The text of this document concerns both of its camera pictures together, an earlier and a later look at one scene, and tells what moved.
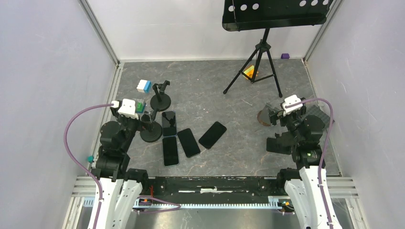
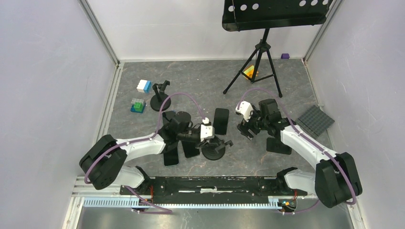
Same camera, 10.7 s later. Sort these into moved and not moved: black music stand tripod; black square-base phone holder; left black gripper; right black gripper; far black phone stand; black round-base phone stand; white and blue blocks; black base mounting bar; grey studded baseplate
Moved: left black gripper; right black gripper; black round-base phone stand
Not moved: grey studded baseplate; black music stand tripod; black square-base phone holder; white and blue blocks; black base mounting bar; far black phone stand
